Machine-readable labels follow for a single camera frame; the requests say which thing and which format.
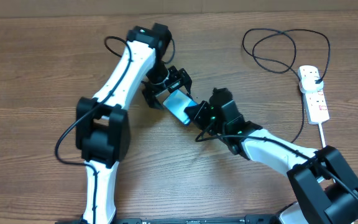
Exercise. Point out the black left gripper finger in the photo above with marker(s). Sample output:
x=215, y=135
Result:
x=151, y=99
x=187, y=86

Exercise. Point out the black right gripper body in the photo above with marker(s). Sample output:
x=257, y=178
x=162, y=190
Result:
x=214, y=125

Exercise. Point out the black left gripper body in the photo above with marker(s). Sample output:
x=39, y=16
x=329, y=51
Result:
x=174, y=79

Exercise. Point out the Samsung Galaxy smartphone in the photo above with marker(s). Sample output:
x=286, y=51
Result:
x=176, y=104

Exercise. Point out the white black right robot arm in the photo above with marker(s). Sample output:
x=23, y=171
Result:
x=325, y=187

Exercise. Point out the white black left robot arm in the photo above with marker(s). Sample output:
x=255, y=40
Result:
x=100, y=136

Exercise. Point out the white charger plug adapter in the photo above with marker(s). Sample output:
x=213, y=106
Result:
x=310, y=84

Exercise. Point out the white power strip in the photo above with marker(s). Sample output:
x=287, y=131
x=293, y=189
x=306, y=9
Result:
x=315, y=103

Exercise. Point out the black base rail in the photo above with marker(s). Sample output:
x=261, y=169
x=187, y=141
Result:
x=248, y=219

